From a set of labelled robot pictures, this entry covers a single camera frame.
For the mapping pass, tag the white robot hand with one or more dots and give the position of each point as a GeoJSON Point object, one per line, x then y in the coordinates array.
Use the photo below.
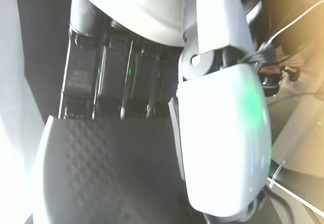
{"type": "Point", "coordinates": [114, 171]}

